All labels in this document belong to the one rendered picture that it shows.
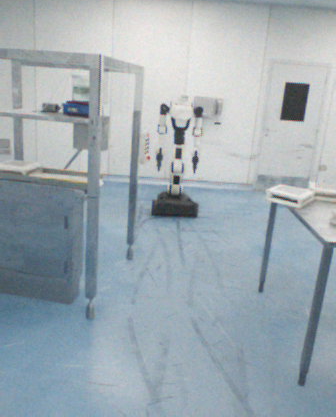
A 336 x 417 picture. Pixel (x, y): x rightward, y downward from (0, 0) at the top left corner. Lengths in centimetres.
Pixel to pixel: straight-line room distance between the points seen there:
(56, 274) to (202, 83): 425
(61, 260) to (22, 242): 31
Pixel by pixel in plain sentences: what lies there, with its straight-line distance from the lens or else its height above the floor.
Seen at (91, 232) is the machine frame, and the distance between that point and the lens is 248.
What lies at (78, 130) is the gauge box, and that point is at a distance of 266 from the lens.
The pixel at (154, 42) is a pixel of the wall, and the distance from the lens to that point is 625.
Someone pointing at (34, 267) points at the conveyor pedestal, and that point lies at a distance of 291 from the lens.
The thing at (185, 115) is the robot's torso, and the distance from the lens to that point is 471.
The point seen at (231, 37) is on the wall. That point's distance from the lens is 636.
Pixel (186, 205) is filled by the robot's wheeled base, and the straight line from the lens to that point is 472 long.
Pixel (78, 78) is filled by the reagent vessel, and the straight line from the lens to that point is 251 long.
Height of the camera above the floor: 155
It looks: 15 degrees down
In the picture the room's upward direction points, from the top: 4 degrees clockwise
